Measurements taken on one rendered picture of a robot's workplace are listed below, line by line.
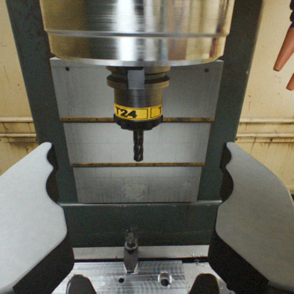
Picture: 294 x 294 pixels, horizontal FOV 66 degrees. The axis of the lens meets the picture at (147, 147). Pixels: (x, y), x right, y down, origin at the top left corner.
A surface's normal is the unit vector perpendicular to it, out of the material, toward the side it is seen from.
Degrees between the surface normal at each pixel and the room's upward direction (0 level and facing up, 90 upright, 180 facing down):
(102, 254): 0
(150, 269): 0
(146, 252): 0
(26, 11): 90
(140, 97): 90
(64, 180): 90
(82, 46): 90
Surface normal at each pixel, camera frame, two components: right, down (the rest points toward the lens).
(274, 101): 0.04, 0.47
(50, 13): -0.72, 0.31
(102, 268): 0.02, -0.88
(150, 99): 0.46, 0.42
